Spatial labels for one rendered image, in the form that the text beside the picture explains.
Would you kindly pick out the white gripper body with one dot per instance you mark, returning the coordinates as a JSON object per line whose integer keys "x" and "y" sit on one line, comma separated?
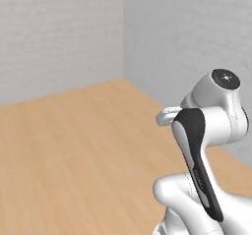
{"x": 164, "y": 117}

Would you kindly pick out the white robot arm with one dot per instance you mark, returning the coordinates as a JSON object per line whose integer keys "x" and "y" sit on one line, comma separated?
{"x": 216, "y": 127}

